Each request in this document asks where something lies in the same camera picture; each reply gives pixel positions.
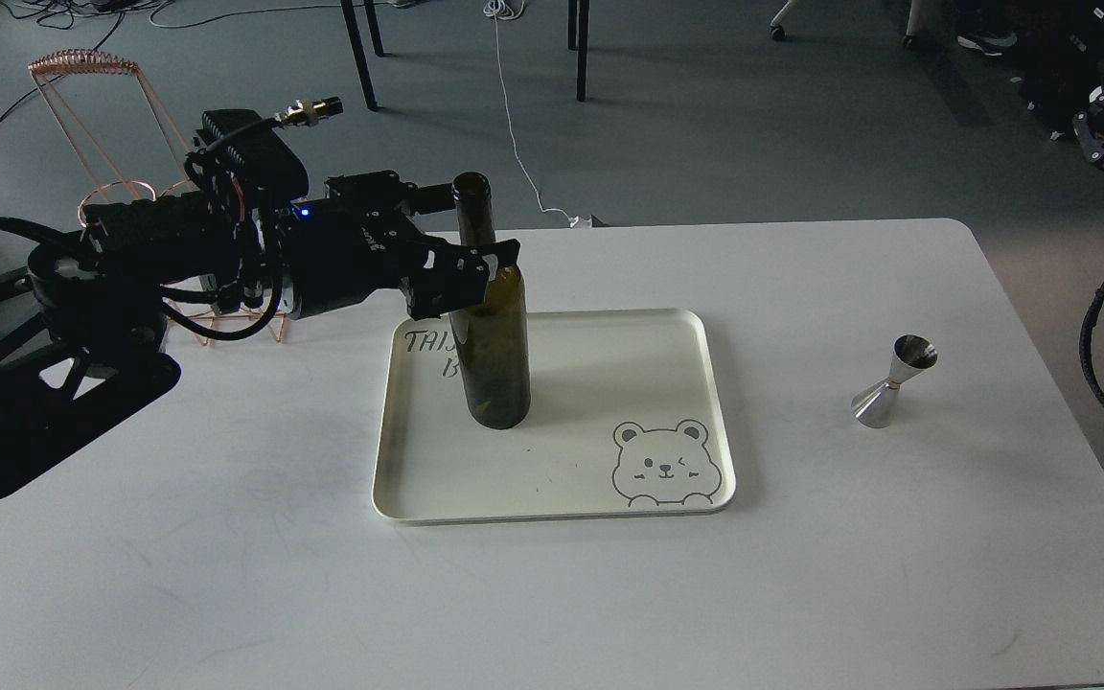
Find copper wire wine rack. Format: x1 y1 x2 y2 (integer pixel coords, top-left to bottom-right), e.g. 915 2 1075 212
28 50 294 346

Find black table legs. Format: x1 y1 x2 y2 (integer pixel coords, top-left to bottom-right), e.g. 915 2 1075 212
340 1 385 112
566 0 591 104

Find steel double jigger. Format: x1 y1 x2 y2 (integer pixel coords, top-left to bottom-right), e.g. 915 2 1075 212
850 333 938 428

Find cream bear serving tray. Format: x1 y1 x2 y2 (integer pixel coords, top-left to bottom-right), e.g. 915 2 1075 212
373 309 736 524

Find white floor cable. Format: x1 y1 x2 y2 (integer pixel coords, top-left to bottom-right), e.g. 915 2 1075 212
481 0 593 229

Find black floor cables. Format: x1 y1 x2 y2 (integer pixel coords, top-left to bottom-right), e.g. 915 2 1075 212
0 0 342 30

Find dark green wine bottle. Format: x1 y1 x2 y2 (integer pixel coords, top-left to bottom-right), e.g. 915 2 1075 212
450 172 531 429

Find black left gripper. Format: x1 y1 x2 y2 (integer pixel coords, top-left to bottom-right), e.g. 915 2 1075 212
272 171 520 320

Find black table legs right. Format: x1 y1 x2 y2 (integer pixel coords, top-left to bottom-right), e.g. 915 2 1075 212
566 0 591 104

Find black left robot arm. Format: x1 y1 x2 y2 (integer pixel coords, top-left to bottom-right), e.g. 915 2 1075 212
0 97 518 499

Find black table legs left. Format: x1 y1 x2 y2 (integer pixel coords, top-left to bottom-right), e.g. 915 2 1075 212
340 1 385 112

